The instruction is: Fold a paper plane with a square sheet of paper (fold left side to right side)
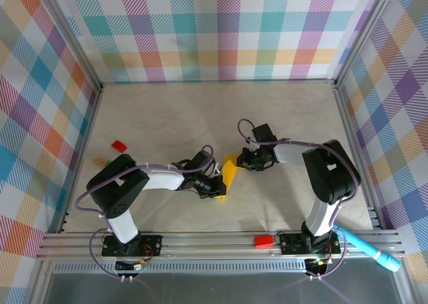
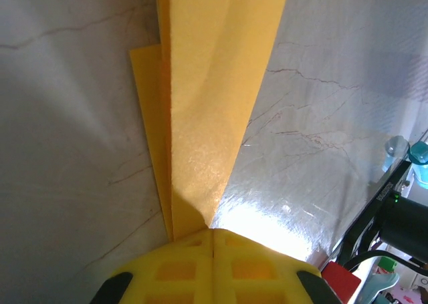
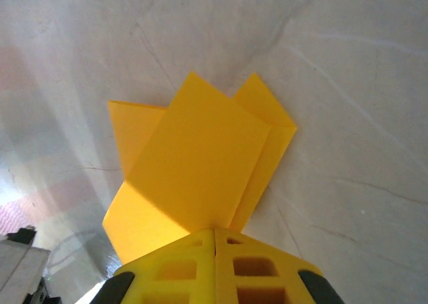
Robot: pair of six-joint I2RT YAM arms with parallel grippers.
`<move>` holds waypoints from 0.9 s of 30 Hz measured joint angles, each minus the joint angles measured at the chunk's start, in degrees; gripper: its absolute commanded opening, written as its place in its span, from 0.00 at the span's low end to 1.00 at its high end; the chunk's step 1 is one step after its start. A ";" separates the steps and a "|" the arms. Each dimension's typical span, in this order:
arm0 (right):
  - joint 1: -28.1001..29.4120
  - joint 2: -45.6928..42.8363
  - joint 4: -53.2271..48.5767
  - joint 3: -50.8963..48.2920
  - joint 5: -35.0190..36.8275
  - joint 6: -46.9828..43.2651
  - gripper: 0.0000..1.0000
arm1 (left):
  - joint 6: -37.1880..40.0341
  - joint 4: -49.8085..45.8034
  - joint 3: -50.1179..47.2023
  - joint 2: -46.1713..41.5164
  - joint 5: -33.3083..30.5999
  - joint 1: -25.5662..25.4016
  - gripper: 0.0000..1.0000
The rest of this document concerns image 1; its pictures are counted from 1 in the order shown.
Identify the teal cylindrical tube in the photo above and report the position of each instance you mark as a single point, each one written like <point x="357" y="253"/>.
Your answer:
<point x="368" y="249"/>

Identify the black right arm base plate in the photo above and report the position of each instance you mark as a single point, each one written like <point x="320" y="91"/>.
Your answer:
<point x="291" y="245"/>

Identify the long aluminium table edge bar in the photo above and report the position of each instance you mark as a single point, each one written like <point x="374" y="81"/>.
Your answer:
<point x="217" y="81"/>

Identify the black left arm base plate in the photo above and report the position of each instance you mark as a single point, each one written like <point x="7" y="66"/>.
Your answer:
<point x="154" y="244"/>

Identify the red rectangular block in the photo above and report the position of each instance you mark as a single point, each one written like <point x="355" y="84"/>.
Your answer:
<point x="264" y="242"/>

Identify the aluminium frame post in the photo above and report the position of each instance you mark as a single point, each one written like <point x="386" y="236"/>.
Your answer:
<point x="73" y="33"/>
<point x="364" y="33"/>

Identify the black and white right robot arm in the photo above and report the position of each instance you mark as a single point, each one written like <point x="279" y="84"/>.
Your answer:
<point x="331" y="170"/>

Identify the wide aluminium extrusion rail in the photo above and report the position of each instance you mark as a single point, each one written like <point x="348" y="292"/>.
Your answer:
<point x="207" y="247"/>

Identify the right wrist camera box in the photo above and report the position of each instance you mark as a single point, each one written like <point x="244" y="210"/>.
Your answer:
<point x="264" y="133"/>

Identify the aluminium table side bar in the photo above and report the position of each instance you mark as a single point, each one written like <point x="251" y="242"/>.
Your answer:
<point x="351" y="133"/>
<point x="84" y="150"/>

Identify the small wooden block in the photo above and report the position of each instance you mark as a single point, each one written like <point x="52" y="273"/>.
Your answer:
<point x="100" y="161"/>

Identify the small red wedge block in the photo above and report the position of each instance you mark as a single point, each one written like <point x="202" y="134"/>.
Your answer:
<point x="119" y="146"/>

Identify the yellow paper sheet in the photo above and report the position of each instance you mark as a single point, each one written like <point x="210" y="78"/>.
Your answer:
<point x="230" y="173"/>

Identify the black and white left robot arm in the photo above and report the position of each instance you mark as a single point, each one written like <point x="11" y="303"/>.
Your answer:
<point x="113" y="190"/>

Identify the grey metal panel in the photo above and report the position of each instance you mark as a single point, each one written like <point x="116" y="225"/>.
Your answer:
<point x="217" y="290"/>

